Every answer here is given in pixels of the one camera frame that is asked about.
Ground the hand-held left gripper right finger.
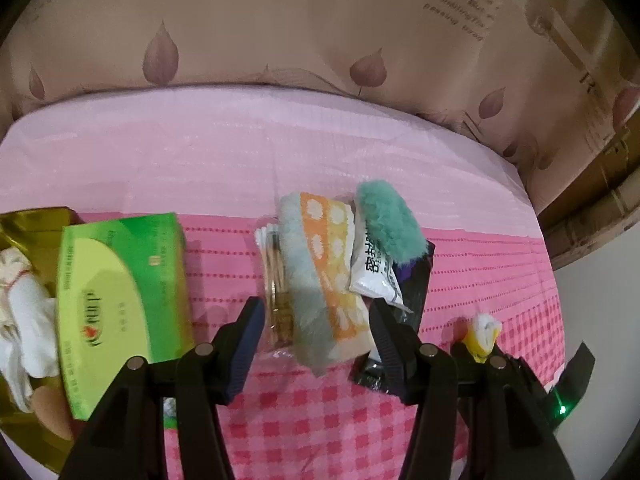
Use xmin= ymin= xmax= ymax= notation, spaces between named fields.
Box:
xmin=368 ymin=297 xmax=576 ymax=480

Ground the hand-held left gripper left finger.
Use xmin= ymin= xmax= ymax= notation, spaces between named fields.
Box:
xmin=60 ymin=296 xmax=266 ymax=480

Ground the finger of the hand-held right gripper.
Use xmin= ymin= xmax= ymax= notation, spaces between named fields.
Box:
xmin=451 ymin=341 xmax=483 ymax=378

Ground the yellow white soft toy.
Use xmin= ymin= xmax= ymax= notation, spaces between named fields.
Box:
xmin=461 ymin=313 xmax=502 ymax=364

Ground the white packet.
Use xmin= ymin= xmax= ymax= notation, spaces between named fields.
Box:
xmin=348 ymin=205 xmax=413 ymax=312

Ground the orange white patterned towel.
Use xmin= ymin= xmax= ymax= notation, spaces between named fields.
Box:
xmin=277 ymin=191 xmax=377 ymax=377

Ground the teal fluffy scrunchie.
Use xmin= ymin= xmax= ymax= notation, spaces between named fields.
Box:
xmin=355 ymin=180 xmax=428 ymax=265

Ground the brown makeup sponge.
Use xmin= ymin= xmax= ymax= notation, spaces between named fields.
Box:
xmin=27 ymin=385 xmax=76 ymax=439

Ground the white lace trim sock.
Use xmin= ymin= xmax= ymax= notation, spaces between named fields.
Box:
xmin=0 ymin=320 xmax=37 ymax=412

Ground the cream knotted sock pair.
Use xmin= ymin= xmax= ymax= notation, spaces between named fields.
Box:
xmin=0 ymin=247 xmax=40 ymax=331

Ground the gold tin box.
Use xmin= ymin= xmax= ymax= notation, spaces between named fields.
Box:
xmin=0 ymin=206 xmax=96 ymax=463

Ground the black plastic packet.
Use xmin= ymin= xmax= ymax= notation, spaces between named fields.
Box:
xmin=350 ymin=240 xmax=437 ymax=392

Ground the clear cotton swab jar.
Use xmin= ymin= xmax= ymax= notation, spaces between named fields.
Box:
xmin=255 ymin=222 xmax=297 ymax=352

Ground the green tissue box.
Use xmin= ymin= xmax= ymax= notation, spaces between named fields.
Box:
xmin=56 ymin=212 xmax=196 ymax=421

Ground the brown wooden door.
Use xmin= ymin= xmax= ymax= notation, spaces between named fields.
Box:
xmin=537 ymin=105 xmax=640 ymax=271

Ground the pink checked tablecloth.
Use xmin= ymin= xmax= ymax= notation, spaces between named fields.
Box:
xmin=0 ymin=82 xmax=566 ymax=480

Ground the beige leaf print curtain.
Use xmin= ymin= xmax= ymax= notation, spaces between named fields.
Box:
xmin=0 ymin=0 xmax=640 ymax=211

